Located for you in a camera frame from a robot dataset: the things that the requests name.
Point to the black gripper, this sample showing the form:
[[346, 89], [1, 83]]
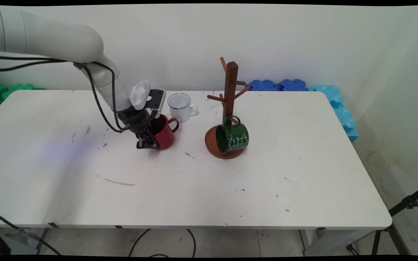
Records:
[[136, 121]]

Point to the red enamel mug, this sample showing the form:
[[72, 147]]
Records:
[[165, 137]]

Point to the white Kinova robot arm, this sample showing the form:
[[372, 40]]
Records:
[[56, 40]]

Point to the white enamel mug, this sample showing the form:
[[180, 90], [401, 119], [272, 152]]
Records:
[[180, 108]]

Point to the green enamel mug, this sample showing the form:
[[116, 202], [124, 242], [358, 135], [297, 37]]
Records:
[[236, 137]]

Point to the brown wooden mug tree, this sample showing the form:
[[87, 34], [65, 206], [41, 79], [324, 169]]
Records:
[[230, 87]]

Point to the dark blue foam mat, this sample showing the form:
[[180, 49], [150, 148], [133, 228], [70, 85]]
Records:
[[292, 85], [263, 86]]

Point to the green foam mat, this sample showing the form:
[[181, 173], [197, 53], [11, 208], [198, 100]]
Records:
[[2, 93]]

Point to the cyan foam mat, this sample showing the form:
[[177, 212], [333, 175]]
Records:
[[341, 108]]

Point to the white table leg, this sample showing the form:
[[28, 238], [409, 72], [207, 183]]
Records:
[[334, 241]]

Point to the black tripod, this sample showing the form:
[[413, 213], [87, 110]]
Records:
[[408, 203]]

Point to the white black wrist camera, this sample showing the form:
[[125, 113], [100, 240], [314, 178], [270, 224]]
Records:
[[147, 96]]

